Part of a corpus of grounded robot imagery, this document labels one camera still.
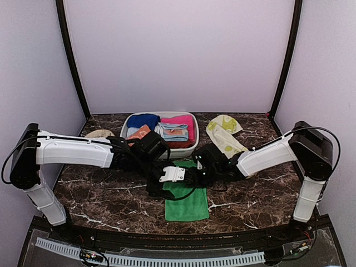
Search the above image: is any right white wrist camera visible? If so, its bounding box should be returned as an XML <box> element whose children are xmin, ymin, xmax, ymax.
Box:
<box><xmin>194</xmin><ymin>156</ymin><xmax>203</xmax><ymax>170</ymax></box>

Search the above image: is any orange cartoon rolled towel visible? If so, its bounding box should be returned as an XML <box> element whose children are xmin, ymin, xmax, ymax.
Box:
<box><xmin>126</xmin><ymin>125</ymin><xmax>151</xmax><ymax>141</ymax></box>

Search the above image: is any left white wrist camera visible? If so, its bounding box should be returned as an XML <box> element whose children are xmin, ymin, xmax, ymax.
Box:
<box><xmin>159</xmin><ymin>166</ymin><xmax>186</xmax><ymax>182</ymax></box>

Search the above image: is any light blue striped towel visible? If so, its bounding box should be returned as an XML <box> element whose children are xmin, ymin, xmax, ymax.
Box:
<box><xmin>154</xmin><ymin>122</ymin><xmax>189</xmax><ymax>142</ymax></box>

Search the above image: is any white slotted cable duct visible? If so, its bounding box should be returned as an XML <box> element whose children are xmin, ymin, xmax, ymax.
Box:
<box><xmin>35</xmin><ymin>238</ymin><xmax>266</xmax><ymax>266</ymax></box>

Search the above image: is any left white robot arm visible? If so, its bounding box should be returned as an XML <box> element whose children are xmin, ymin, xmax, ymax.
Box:
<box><xmin>4</xmin><ymin>123</ymin><xmax>185</xmax><ymax>243</ymax></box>

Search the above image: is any black frame post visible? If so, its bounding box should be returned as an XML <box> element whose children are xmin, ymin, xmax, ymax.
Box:
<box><xmin>268</xmin><ymin>0</ymin><xmax>303</xmax><ymax>121</ymax></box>
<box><xmin>55</xmin><ymin>0</ymin><xmax>91</xmax><ymax>120</ymax></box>

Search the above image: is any dark red rolled towel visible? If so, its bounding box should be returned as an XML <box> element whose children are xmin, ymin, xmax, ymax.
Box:
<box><xmin>165</xmin><ymin>139</ymin><xmax>195</xmax><ymax>149</ymax></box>

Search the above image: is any white plastic basin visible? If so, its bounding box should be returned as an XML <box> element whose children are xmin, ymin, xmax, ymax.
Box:
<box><xmin>118</xmin><ymin>111</ymin><xmax>200</xmax><ymax>159</ymax></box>

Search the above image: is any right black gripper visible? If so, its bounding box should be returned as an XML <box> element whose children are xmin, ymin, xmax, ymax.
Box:
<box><xmin>186</xmin><ymin>166</ymin><xmax>221</xmax><ymax>187</ymax></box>

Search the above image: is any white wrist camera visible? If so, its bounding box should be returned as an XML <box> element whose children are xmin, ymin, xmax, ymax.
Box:
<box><xmin>159</xmin><ymin>166</ymin><xmax>186</xmax><ymax>182</ymax></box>
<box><xmin>194</xmin><ymin>156</ymin><xmax>203</xmax><ymax>170</ymax></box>

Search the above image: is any left black frame post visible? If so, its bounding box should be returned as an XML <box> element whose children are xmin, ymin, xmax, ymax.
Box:
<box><xmin>55</xmin><ymin>0</ymin><xmax>91</xmax><ymax>120</ymax></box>

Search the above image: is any small circuit board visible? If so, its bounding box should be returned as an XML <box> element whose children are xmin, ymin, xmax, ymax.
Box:
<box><xmin>79</xmin><ymin>249</ymin><xmax>104</xmax><ymax>264</ymax></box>

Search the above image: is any green microfiber towel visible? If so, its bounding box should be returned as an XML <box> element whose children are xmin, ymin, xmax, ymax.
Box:
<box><xmin>162</xmin><ymin>160</ymin><xmax>211</xmax><ymax>223</ymax></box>

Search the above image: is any light blue towel underneath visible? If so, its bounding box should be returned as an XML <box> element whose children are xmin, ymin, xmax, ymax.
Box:
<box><xmin>126</xmin><ymin>127</ymin><xmax>139</xmax><ymax>137</ymax></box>

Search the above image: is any pink rolled towel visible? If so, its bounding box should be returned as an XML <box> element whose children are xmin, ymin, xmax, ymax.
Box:
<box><xmin>161</xmin><ymin>115</ymin><xmax>195</xmax><ymax>140</ymax></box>

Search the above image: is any right black frame post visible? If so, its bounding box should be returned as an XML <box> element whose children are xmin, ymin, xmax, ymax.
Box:
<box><xmin>268</xmin><ymin>0</ymin><xmax>303</xmax><ymax>121</ymax></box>

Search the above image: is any cream yellow-green patterned towel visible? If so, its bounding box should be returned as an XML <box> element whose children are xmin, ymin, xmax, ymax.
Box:
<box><xmin>204</xmin><ymin>115</ymin><xmax>248</xmax><ymax>174</ymax></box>

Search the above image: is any blue rolled towel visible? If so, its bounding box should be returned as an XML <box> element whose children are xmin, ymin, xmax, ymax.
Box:
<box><xmin>126</xmin><ymin>113</ymin><xmax>161</xmax><ymax>131</ymax></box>

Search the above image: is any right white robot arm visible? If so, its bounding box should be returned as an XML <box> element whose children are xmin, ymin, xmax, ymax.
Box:
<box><xmin>193</xmin><ymin>121</ymin><xmax>340</xmax><ymax>241</ymax></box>

